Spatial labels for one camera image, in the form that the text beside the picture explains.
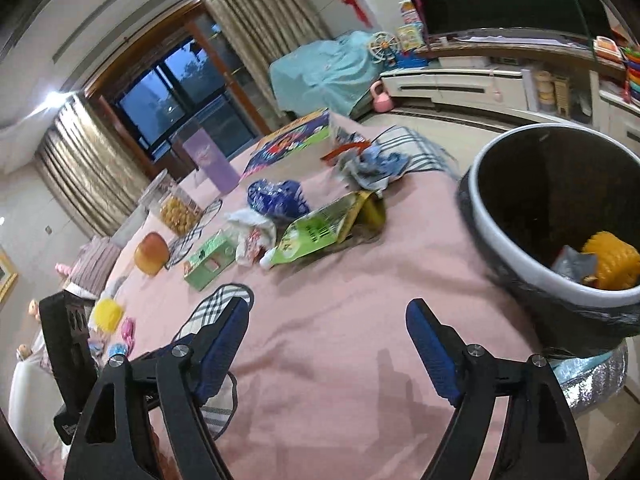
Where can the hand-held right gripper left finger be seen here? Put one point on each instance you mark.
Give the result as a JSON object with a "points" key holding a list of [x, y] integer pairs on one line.
{"points": [[220, 350]]}

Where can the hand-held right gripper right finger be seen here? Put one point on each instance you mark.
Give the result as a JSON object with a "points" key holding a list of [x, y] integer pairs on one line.
{"points": [[432, 355]]}

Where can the green cardboard box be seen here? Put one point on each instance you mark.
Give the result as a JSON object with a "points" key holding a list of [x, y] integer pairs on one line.
{"points": [[210, 260]]}

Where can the white trash bin black liner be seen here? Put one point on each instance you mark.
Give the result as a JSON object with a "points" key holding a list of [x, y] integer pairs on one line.
{"points": [[500, 272]]}

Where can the white red plastic wrapper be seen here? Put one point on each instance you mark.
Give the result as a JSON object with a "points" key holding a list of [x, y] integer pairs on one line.
{"points": [[250, 240]]}

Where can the green drink pouch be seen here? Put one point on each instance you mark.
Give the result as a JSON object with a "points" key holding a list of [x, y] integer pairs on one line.
{"points": [[320, 230]]}

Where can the blue grey wrapper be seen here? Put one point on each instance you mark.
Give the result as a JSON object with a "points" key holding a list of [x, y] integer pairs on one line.
{"points": [[372, 162]]}

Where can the orange spiky ball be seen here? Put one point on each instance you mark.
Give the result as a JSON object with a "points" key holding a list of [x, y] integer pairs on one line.
{"points": [[615, 260]]}

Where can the red torn wrapper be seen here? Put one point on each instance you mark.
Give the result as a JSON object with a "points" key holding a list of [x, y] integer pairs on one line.
{"points": [[345, 149]]}

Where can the blue plastic toy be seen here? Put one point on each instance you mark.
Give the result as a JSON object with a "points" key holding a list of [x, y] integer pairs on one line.
{"points": [[118, 350]]}

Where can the pink plastic toy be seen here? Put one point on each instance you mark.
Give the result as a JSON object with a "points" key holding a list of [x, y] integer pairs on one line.
{"points": [[128, 331]]}

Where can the pink striped cushion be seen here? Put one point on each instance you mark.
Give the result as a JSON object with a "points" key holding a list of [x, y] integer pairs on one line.
{"points": [[95, 262]]}

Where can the red yellow apple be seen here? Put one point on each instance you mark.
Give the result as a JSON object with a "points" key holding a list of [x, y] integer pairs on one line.
{"points": [[150, 254]]}

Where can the clear jar of yellow snacks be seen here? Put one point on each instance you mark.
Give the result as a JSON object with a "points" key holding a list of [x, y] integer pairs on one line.
{"points": [[175, 210]]}

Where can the silver foil bag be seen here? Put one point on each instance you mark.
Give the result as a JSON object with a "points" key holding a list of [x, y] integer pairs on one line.
{"points": [[595, 380]]}

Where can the beige patterned curtain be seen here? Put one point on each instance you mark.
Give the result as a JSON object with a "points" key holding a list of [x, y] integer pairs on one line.
{"points": [[260, 25], [90, 170]]}

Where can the purple water bottle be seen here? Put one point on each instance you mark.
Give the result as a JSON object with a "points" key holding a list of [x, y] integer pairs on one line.
{"points": [[212, 162]]}

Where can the colourful picture book box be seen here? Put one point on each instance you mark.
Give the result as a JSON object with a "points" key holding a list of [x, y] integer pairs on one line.
{"points": [[292, 142]]}

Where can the pink kettlebell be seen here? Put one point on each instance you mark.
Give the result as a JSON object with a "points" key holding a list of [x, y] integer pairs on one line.
{"points": [[382, 100]]}

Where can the wooden framed glass door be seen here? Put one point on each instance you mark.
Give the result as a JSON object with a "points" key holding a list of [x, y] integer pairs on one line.
{"points": [[190, 80]]}

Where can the white television stand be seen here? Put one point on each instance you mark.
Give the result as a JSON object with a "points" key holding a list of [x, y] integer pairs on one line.
{"points": [[450, 82]]}

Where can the light blue blanket covered chair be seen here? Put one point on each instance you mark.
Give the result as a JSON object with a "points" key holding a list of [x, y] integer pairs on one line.
{"points": [[325, 70]]}

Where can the toy ferris wheel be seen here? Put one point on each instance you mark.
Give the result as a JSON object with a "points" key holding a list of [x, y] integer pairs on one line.
{"points": [[382, 47]]}

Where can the toy house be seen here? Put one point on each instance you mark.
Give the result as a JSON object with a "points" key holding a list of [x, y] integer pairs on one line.
{"points": [[410, 27]]}

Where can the toy cash register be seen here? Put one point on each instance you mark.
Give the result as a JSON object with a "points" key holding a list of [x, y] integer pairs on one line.
{"points": [[607, 49]]}

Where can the framed wall picture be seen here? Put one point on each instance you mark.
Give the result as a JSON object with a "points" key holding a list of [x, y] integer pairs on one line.
{"points": [[6, 275]]}

